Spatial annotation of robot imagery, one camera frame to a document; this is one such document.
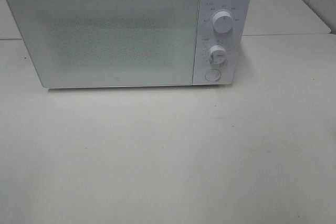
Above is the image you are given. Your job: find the round microwave door button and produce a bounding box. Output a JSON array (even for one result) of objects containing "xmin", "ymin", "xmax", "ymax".
[{"xmin": 205, "ymin": 69, "xmax": 222, "ymax": 82}]

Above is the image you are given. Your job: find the white microwave knob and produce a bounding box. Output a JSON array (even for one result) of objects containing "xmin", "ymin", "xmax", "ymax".
[
  {"xmin": 212, "ymin": 10, "xmax": 234, "ymax": 34},
  {"xmin": 208, "ymin": 45, "xmax": 227, "ymax": 65}
]

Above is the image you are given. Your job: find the white microwave door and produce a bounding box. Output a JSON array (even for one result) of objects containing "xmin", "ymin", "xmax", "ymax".
[{"xmin": 7, "ymin": 0, "xmax": 198, "ymax": 88}]

